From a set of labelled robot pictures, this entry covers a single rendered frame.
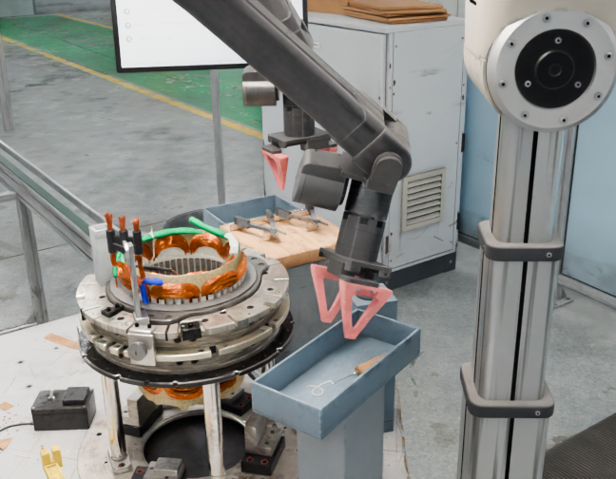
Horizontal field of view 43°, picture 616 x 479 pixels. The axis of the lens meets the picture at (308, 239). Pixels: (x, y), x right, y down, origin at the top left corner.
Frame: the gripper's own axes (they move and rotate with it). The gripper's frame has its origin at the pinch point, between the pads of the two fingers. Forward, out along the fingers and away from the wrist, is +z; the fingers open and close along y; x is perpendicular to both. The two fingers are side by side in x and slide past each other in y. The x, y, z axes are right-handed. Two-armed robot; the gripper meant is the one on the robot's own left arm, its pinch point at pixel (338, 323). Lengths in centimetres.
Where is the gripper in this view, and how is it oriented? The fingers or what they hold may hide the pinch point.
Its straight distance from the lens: 104.9
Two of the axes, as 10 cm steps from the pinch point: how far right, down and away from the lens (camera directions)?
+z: -2.3, 9.7, 0.8
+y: 3.4, 1.6, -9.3
